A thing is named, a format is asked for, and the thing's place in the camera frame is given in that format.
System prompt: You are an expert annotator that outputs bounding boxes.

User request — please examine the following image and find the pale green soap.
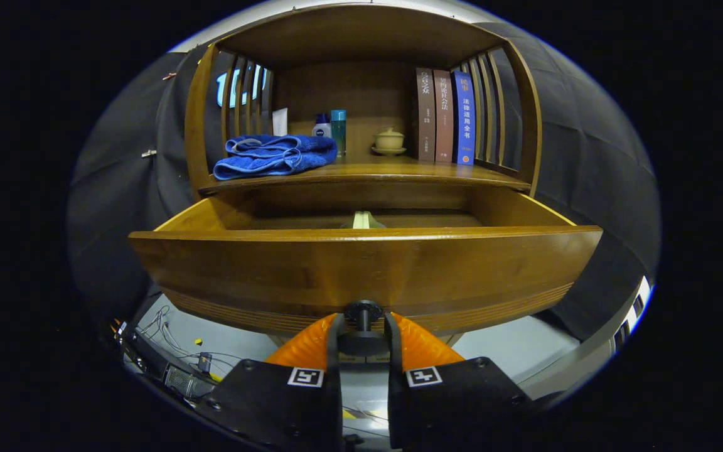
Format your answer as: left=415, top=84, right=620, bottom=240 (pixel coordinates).
left=340, top=211, right=387, bottom=229

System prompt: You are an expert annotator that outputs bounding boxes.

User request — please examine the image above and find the tan lidded teacup with saucer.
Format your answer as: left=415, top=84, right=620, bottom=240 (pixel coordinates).
left=371, top=127, right=408, bottom=156

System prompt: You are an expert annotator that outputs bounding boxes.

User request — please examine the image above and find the wooden countertop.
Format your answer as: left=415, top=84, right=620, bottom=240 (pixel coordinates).
left=198, top=154, right=532, bottom=195

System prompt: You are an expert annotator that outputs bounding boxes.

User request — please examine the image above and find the brown wooden cabinet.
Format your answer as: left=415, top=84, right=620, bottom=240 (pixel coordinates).
left=183, top=3, right=543, bottom=365

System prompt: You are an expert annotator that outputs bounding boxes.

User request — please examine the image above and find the reddish brown book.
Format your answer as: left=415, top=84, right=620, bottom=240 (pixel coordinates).
left=433, top=69, right=455, bottom=164

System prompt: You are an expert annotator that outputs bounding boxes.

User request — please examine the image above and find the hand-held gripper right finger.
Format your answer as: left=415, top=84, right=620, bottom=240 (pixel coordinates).
left=385, top=312, right=535, bottom=449

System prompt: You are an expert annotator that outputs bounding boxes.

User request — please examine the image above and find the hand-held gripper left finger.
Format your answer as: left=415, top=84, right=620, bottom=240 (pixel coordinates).
left=195, top=312, right=343, bottom=452

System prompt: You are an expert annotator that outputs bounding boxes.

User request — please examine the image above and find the tangle of thin cables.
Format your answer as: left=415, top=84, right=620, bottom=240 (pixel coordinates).
left=136, top=304, right=243, bottom=384

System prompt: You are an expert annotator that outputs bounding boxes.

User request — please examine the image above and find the grey mesh box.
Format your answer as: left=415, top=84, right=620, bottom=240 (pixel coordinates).
left=162, top=363, right=217, bottom=399

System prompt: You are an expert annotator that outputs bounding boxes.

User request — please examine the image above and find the dark brown book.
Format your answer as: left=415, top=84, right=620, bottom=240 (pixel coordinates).
left=415, top=67, right=437, bottom=163

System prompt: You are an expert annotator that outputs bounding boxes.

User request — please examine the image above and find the wooden drawer with black knob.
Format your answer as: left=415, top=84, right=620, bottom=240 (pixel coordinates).
left=128, top=185, right=604, bottom=358

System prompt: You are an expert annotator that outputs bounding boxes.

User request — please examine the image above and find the teal glass bottle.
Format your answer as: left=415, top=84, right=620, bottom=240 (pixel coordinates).
left=330, top=109, right=348, bottom=158

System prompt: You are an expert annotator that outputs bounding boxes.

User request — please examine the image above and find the folded blue towel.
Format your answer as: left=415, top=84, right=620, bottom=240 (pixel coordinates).
left=213, top=134, right=338, bottom=181

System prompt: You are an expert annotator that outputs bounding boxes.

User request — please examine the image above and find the blue book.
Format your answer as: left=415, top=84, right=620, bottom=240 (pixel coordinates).
left=451, top=70, right=477, bottom=166

